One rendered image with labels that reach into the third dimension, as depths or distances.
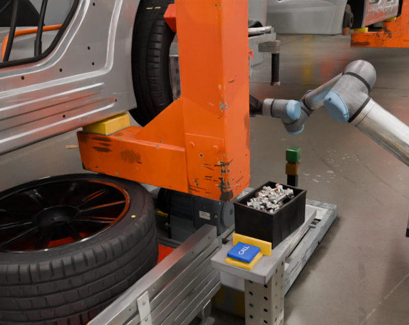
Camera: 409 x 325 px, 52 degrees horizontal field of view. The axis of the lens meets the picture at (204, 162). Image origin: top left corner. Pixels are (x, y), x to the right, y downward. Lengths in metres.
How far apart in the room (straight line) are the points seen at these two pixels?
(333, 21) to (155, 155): 3.26
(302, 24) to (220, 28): 3.15
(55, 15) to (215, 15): 2.58
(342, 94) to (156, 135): 0.67
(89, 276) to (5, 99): 0.56
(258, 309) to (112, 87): 0.93
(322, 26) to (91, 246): 3.57
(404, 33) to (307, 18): 1.39
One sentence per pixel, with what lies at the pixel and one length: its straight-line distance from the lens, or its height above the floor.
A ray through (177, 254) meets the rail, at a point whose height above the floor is 0.39.
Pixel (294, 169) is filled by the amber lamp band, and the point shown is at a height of 0.59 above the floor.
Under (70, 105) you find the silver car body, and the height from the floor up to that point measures 0.83.
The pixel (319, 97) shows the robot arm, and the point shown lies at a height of 0.70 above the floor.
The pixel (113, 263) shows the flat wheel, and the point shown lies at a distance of 1.27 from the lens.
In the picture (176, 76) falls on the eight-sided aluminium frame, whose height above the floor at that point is 0.85.
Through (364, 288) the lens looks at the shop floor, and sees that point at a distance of 1.90.
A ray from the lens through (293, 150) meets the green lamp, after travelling 1.40.
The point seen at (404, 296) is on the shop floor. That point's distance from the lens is 1.91.
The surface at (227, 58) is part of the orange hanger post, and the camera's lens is 1.23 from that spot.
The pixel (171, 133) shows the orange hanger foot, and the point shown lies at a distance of 1.41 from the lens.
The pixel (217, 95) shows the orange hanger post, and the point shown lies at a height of 0.87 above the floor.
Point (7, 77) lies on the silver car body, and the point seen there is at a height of 0.96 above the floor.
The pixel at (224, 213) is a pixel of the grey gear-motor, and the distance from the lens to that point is 1.67.
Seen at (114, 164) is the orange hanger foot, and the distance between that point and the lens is 1.61.
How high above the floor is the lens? 1.14
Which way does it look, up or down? 21 degrees down
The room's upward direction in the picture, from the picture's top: 3 degrees counter-clockwise
